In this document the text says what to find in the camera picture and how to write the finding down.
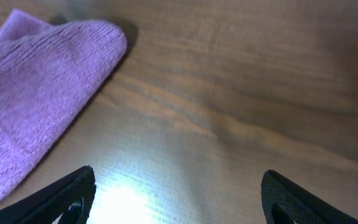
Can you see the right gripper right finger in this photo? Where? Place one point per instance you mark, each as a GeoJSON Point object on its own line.
{"type": "Point", "coordinates": [283, 201]}

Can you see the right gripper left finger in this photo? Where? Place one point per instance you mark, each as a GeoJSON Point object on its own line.
{"type": "Point", "coordinates": [68, 200]}

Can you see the purple cloth with white tag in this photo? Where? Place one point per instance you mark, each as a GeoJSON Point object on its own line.
{"type": "Point", "coordinates": [47, 75]}

